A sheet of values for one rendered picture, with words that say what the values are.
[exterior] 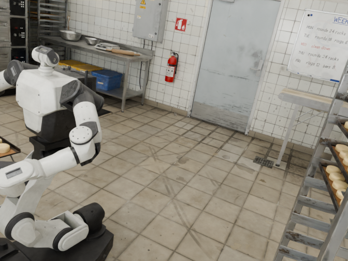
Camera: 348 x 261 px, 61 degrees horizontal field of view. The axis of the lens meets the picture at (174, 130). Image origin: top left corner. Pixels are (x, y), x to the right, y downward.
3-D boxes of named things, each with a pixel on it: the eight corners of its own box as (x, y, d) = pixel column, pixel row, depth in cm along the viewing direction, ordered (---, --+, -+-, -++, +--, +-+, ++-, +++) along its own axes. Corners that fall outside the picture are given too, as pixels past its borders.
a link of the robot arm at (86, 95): (89, 124, 126) (85, 103, 135) (105, 111, 124) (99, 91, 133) (68, 111, 118) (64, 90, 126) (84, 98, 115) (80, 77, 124)
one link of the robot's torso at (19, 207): (9, 226, 154) (54, 147, 162) (28, 244, 146) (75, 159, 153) (-19, 224, 141) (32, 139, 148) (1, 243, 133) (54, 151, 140)
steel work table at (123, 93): (38, 85, 545) (38, 30, 510) (67, 81, 607) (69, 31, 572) (123, 113, 478) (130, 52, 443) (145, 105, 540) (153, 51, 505)
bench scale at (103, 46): (94, 48, 488) (94, 42, 485) (104, 47, 517) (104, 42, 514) (110, 52, 481) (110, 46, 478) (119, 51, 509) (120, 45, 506)
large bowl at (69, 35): (53, 38, 519) (54, 29, 514) (70, 38, 552) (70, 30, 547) (70, 42, 505) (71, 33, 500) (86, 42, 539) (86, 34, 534)
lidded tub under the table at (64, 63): (52, 74, 541) (52, 60, 532) (71, 72, 581) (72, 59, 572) (67, 80, 526) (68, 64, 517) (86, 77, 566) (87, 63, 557)
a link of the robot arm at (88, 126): (107, 159, 112) (98, 119, 126) (104, 136, 102) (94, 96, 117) (76, 166, 109) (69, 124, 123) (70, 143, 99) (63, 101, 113)
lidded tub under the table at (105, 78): (88, 86, 509) (89, 71, 500) (105, 83, 550) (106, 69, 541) (106, 91, 497) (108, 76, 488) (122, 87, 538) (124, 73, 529)
